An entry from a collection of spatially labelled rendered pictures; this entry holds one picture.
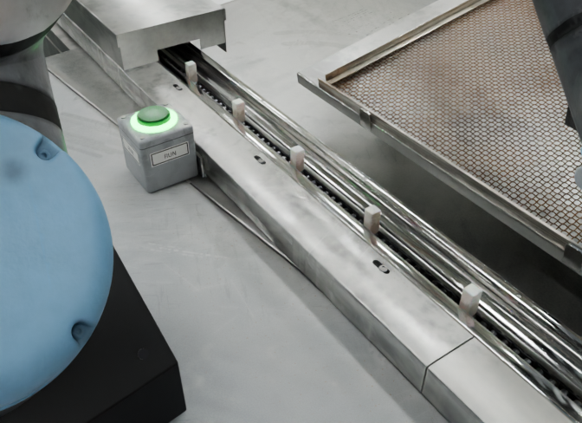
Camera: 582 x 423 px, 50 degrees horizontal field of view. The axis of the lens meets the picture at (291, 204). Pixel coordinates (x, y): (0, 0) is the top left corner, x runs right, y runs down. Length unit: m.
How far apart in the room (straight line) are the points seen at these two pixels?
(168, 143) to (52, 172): 0.49
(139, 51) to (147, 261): 0.39
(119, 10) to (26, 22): 0.76
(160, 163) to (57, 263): 0.51
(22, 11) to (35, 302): 0.11
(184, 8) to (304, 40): 0.24
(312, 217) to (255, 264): 0.08
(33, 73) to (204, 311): 0.37
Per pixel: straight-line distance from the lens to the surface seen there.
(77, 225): 0.26
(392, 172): 0.80
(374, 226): 0.67
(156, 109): 0.77
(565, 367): 0.59
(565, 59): 0.40
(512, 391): 0.54
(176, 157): 0.76
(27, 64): 0.31
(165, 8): 1.03
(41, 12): 0.28
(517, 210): 0.65
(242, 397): 0.56
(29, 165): 0.26
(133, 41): 0.96
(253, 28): 1.20
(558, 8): 0.40
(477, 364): 0.55
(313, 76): 0.87
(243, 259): 0.67
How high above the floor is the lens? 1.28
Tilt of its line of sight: 39 degrees down
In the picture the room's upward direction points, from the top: straight up
